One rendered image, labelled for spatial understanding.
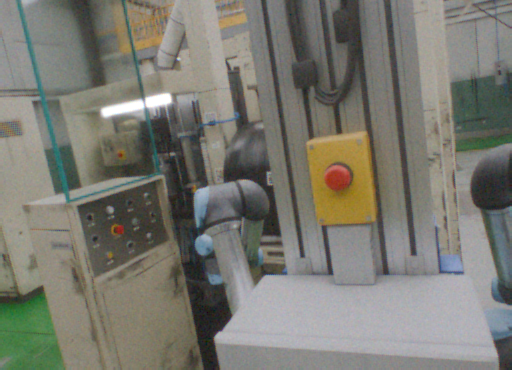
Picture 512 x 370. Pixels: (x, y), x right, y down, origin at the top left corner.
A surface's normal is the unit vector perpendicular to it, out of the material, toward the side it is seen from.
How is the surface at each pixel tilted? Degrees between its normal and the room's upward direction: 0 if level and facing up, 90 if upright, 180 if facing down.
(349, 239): 90
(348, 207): 90
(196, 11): 90
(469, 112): 90
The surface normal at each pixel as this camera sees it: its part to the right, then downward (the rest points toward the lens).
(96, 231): 0.85, -0.05
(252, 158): -0.52, -0.28
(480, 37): -0.35, 0.21
